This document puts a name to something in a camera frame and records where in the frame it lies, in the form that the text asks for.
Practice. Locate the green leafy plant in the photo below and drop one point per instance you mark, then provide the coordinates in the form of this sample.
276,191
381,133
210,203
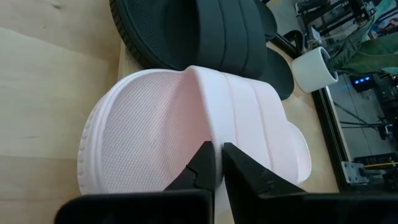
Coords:
367,53

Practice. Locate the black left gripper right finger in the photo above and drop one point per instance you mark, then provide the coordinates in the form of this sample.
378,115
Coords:
264,205

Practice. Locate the pink slide sandal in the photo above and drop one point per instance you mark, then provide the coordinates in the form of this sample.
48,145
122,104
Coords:
149,130

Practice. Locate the black electronics box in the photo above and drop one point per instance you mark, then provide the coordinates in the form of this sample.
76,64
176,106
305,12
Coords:
362,87

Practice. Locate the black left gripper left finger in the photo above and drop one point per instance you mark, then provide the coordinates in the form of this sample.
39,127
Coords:
186,205

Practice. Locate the white plant pot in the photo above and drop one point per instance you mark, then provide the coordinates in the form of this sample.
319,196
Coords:
311,71

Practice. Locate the silver corner bracket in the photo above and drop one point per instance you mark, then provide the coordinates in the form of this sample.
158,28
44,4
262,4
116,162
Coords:
353,172

